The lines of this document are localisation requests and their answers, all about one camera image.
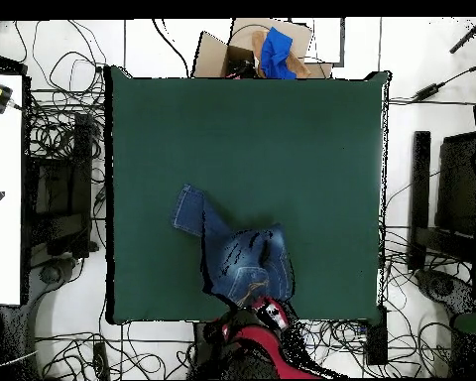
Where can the black power strip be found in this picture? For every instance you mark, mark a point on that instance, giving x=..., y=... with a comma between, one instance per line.
x=100, y=359

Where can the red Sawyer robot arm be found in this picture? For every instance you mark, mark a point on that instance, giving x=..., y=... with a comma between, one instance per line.
x=261, y=345

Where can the black rod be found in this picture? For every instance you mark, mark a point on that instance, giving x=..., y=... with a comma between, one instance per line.
x=468, y=37

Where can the dark green table cloth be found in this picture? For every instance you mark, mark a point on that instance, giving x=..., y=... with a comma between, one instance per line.
x=261, y=139

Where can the grey swivel chair base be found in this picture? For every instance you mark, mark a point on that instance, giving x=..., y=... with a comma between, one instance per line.
x=440, y=285
x=51, y=274

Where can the black rectangular box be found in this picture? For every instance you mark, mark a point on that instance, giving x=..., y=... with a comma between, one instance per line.
x=377, y=341

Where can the blue denim jeans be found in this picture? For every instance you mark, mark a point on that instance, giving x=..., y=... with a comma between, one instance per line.
x=238, y=254

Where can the black upright bar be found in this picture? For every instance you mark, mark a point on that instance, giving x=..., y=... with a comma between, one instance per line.
x=419, y=190

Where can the black equipment stand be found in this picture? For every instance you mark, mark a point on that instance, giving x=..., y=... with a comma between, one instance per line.
x=63, y=198

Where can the brown cardboard box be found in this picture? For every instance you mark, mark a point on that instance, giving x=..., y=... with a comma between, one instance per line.
x=212, y=55

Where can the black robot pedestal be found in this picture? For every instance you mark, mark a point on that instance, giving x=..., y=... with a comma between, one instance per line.
x=202, y=349

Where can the black flat panel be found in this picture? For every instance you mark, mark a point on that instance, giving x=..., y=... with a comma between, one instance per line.
x=458, y=182

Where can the white side table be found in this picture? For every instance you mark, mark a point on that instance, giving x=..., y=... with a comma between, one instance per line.
x=2, y=178

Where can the bright blue cloth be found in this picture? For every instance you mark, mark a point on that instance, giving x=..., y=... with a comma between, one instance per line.
x=275, y=51

